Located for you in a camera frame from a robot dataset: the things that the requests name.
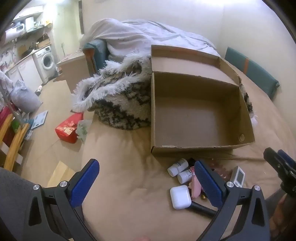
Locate black cylinder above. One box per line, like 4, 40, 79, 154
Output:
186, 201, 218, 218

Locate grey bag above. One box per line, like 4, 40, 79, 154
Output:
10, 80, 42, 113

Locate transparent brown hair clip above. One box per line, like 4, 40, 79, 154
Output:
208, 159, 233, 180

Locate dark wall frame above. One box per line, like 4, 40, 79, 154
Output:
78, 0, 85, 35

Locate white kitchen cabinets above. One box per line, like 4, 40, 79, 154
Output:
5, 56, 43, 93

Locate wooden side cabinet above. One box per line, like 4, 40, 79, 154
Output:
56, 51, 92, 94

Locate shaggy black and cream rug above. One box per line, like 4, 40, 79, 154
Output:
72, 52, 259, 131

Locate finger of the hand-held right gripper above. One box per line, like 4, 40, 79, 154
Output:
264, 148, 296, 193
278, 149, 296, 170

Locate white duvet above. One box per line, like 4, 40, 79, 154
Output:
80, 19, 220, 63

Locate red box on floor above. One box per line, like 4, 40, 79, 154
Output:
55, 113, 84, 144

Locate white remote control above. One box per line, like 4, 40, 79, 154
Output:
231, 166, 246, 187

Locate translucent plastic bag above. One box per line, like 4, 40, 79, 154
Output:
75, 119, 93, 142

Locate bathroom scale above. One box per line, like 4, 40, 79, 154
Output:
31, 110, 48, 130

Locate wooden chair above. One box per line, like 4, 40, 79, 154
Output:
0, 113, 30, 172

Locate white labelled pill bottle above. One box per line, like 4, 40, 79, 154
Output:
177, 169, 197, 184

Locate pink hair clip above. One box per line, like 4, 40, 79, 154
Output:
188, 175, 201, 199

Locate teal cushion with orange stripe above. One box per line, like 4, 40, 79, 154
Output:
224, 47, 280, 100

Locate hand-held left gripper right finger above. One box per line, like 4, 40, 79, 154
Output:
194, 160, 271, 241

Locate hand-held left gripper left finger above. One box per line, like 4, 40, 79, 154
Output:
28, 159, 100, 241

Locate white earbuds case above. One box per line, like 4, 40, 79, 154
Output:
170, 185, 193, 210

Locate cardboard box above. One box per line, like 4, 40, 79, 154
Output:
150, 44, 255, 154

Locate white washing machine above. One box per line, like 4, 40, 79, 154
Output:
32, 46, 58, 81

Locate person's right hand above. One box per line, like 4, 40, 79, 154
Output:
269, 193, 289, 234

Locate white water heater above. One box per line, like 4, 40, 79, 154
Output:
5, 24, 26, 42

